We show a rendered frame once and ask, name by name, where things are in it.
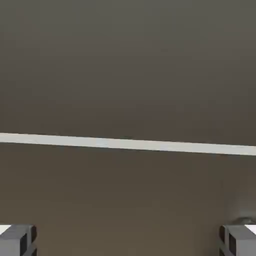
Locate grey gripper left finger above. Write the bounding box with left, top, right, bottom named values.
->
left=0, top=223, right=38, bottom=256

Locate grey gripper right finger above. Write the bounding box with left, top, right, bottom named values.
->
left=218, top=223, right=256, bottom=256

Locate dark brown cabinet door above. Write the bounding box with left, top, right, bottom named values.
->
left=0, top=0, right=256, bottom=147
left=0, top=141, right=256, bottom=256

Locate brown cabinet with white frame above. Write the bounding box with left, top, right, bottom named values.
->
left=0, top=0, right=256, bottom=256

